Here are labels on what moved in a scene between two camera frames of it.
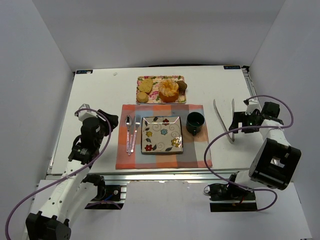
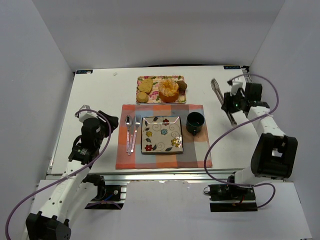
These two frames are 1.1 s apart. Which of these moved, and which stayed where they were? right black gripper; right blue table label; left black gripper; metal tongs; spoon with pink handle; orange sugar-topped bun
Moved: metal tongs; right black gripper
Stayed: orange sugar-topped bun; left black gripper; right blue table label; spoon with pink handle
